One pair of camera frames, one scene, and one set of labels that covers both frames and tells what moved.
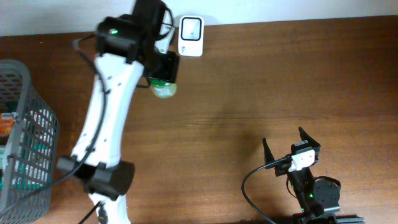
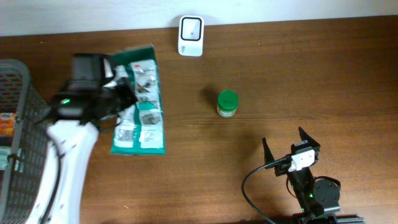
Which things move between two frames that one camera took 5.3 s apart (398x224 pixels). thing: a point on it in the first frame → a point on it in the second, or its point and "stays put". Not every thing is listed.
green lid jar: (163, 89) → (227, 102)
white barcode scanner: (191, 35) stays put
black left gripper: (171, 71) → (129, 92)
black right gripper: (286, 163) stays put
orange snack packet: (7, 122) stays put
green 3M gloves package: (34, 161) → (141, 129)
